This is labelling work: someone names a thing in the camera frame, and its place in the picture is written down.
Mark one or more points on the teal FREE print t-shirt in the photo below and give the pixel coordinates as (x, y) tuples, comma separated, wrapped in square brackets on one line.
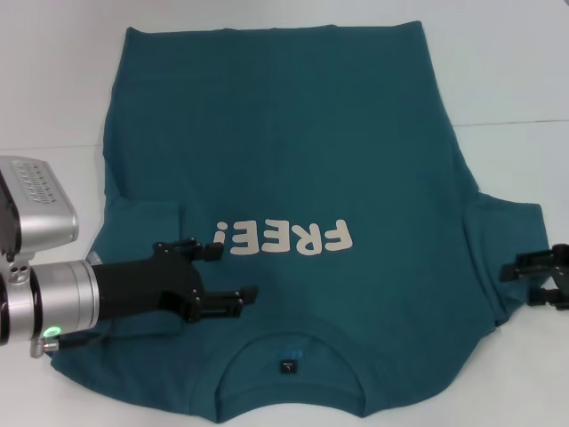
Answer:
[(284, 133)]

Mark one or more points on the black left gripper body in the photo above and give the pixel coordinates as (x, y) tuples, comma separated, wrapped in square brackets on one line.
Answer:
[(142, 284)]

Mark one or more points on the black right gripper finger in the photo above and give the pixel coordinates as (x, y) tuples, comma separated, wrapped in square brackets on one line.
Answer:
[(544, 298), (529, 267)]

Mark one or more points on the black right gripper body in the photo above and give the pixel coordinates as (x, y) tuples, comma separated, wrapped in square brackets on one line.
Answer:
[(562, 276)]

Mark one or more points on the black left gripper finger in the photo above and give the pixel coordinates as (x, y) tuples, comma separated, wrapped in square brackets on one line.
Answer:
[(222, 304), (209, 252)]

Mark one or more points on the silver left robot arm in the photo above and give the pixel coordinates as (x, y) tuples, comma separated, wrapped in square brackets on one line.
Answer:
[(58, 298)]

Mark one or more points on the small silver flange plug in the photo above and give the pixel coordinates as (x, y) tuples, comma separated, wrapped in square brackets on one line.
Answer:
[(94, 258)]

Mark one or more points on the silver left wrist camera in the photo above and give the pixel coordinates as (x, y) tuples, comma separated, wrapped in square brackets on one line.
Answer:
[(40, 209)]

